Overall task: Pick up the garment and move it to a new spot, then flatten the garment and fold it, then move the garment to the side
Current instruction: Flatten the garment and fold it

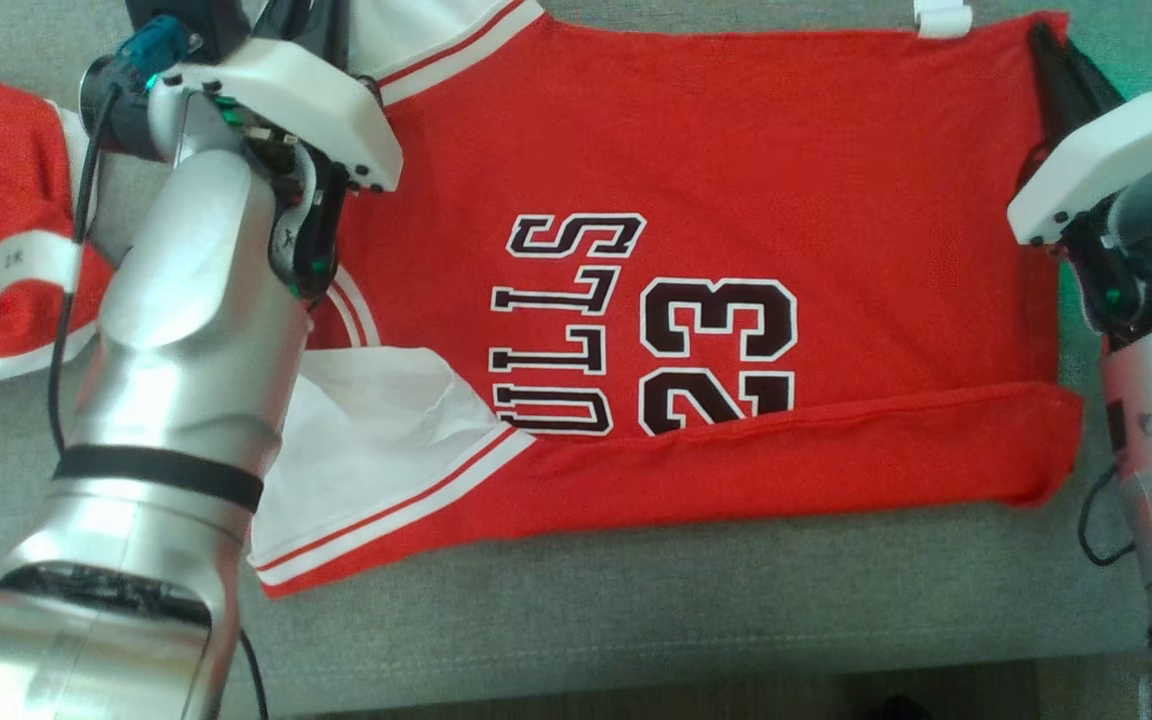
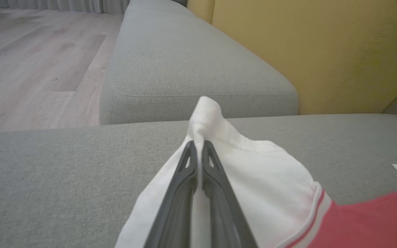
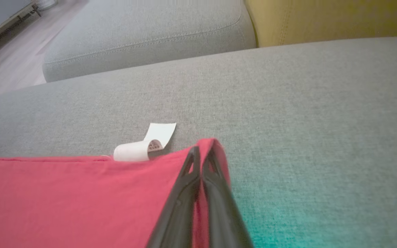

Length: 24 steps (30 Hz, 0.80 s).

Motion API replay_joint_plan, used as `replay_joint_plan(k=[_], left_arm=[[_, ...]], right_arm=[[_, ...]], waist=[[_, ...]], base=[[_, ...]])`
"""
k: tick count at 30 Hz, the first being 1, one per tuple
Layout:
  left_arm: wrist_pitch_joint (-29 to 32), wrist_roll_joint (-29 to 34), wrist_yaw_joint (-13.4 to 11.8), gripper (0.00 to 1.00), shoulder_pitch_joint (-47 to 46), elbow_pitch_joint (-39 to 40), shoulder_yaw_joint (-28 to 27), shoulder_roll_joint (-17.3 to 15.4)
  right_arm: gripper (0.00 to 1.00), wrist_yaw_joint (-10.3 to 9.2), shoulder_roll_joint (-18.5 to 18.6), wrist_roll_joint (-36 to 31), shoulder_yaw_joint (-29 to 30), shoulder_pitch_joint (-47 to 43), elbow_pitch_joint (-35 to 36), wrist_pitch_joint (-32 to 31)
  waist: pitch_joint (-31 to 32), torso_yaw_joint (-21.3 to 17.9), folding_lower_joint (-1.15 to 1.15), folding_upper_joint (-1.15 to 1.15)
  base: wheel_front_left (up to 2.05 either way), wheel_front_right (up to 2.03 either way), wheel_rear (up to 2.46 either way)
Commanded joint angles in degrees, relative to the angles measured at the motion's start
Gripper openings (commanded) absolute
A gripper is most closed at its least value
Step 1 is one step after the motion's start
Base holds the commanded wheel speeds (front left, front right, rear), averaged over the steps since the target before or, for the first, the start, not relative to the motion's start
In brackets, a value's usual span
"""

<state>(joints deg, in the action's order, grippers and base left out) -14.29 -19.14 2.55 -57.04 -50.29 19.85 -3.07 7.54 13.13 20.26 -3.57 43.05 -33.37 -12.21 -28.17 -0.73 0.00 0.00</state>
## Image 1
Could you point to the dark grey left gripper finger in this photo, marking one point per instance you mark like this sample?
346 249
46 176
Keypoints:
311 30

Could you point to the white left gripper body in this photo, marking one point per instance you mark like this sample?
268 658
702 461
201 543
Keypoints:
306 110

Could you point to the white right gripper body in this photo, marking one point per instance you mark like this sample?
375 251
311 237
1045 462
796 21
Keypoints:
1106 150

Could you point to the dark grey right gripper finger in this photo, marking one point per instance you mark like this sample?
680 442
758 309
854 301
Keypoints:
1071 90

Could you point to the red basketball jersey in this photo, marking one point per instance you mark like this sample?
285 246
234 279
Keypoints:
736 150

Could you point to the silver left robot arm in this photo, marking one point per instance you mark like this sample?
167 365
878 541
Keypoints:
186 330

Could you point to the large grey sofa chaise cushion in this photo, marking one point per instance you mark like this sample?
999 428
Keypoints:
636 630

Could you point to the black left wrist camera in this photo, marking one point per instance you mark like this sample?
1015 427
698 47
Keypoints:
151 50

